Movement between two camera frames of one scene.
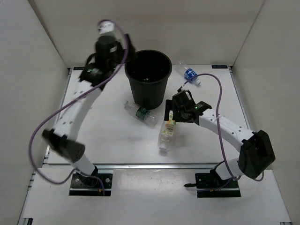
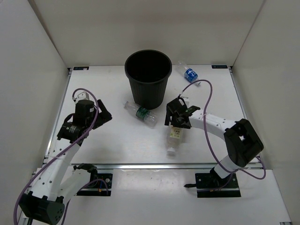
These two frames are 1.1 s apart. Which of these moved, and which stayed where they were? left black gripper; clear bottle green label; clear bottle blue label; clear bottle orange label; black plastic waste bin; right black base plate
Moved: left black gripper; clear bottle orange label
Stayed: clear bottle green label; clear bottle blue label; right black base plate; black plastic waste bin
